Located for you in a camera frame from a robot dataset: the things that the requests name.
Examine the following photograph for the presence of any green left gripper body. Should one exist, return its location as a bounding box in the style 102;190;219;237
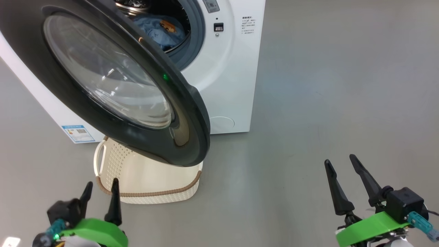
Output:
58;218;129;247

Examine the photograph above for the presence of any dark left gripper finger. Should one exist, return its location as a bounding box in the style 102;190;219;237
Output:
104;178;122;226
80;181;93;210

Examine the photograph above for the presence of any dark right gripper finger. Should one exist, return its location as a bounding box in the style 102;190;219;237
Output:
324;159;355;216
349;154;383;206

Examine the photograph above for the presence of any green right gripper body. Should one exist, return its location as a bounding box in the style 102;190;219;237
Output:
335;211;411;247

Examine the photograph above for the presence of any black round glass washer door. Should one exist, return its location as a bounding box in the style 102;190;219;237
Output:
0;0;211;167

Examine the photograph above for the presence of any blue printed garment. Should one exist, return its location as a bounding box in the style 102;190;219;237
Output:
133;14;187;51

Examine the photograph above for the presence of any white front-load washing machine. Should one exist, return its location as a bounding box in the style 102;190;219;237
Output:
0;0;266;144

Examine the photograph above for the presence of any stainless steel washing machine drum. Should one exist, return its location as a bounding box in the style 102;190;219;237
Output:
115;0;151;16

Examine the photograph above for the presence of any grey rubber door gasket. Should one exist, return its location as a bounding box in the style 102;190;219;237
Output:
165;0;206;71

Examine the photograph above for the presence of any cream perforated laundry basket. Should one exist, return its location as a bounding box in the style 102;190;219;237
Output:
94;136;203;204

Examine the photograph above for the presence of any blue energy label sticker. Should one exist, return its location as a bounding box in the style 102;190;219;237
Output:
62;125;95;143

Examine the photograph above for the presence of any round white filter cover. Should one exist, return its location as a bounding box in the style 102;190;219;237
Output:
209;116;236;134

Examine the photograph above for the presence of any grey warning sticker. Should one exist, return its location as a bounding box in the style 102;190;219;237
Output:
202;0;220;13

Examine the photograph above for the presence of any teal left camera connector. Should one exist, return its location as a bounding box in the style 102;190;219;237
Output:
45;220;66;238

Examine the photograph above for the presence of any teal camera connector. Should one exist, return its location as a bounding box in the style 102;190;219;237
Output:
407;211;439;241
45;220;66;238

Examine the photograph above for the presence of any teal right camera connector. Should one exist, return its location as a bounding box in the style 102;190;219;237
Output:
407;211;439;241

